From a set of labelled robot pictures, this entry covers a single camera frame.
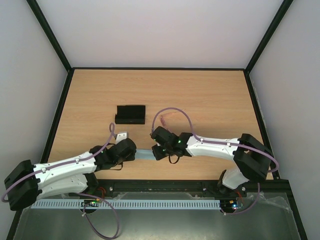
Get light blue cleaning cloth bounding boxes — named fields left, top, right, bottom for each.
left=135, top=149, right=156, bottom=160

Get pink sunglasses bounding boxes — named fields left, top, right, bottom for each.
left=160, top=107, right=185, bottom=132

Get black sunglasses case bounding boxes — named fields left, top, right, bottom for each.
left=114, top=105, right=146, bottom=125

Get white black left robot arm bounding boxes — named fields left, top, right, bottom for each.
left=1, top=138, right=137, bottom=211

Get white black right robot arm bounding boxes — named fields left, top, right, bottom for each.
left=150, top=127, right=273, bottom=196

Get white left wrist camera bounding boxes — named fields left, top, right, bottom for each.
left=115, top=131, right=129, bottom=144

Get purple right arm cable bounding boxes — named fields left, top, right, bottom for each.
left=151, top=106, right=280, bottom=216

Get black aluminium frame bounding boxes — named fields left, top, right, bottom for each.
left=6, top=0, right=309, bottom=240

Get light blue slotted cable duct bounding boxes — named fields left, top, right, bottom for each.
left=31, top=199, right=221, bottom=210

